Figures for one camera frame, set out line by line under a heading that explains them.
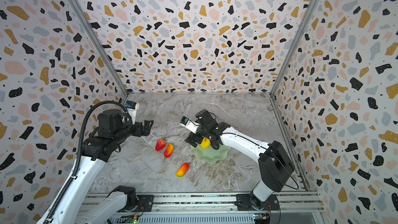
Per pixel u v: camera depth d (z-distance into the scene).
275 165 0.44
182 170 0.82
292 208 0.74
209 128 0.64
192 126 0.73
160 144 0.90
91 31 0.86
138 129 0.63
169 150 0.89
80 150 0.43
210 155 0.89
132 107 0.61
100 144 0.47
